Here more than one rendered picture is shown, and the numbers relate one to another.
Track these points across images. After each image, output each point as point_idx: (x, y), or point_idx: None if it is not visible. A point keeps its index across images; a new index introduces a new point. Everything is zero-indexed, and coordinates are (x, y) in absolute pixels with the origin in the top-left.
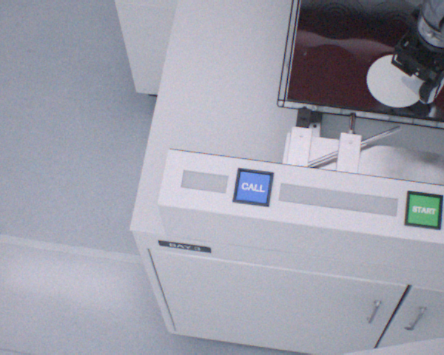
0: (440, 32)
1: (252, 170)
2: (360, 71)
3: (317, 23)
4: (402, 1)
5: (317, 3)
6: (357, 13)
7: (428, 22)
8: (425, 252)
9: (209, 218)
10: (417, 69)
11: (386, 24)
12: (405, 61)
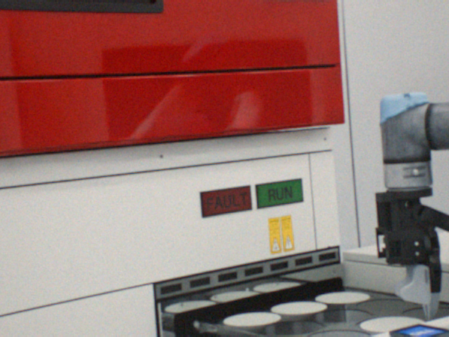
0: (430, 133)
1: (402, 328)
2: (360, 330)
3: (285, 333)
4: (323, 311)
5: (268, 330)
6: (304, 323)
7: (408, 157)
8: None
9: None
10: (415, 247)
11: (332, 318)
12: (401, 243)
